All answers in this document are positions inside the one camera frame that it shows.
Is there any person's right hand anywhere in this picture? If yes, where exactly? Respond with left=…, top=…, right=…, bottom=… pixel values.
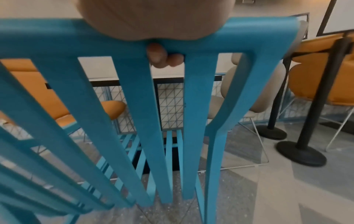
left=76, top=0, right=236, bottom=68

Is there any blue wooden slat-back chair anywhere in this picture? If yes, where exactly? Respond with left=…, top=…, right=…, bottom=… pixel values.
left=0, top=17, right=300, bottom=224

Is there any orange upholstered chair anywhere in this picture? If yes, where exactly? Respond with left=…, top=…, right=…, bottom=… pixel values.
left=288, top=32, right=354, bottom=152
left=0, top=59, right=127, bottom=130

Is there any beige upholstered chair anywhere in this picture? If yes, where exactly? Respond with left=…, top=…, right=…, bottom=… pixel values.
left=206, top=21, right=309, bottom=170

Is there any blue wire mesh partition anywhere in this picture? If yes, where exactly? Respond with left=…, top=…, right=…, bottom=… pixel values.
left=90, top=72, right=289, bottom=134

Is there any black stanchion post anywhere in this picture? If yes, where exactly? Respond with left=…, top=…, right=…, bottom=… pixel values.
left=255, top=57, right=292, bottom=141
left=277, top=37, right=354, bottom=167

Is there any black framed wall panel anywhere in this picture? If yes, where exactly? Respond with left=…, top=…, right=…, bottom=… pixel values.
left=293, top=0, right=354, bottom=40

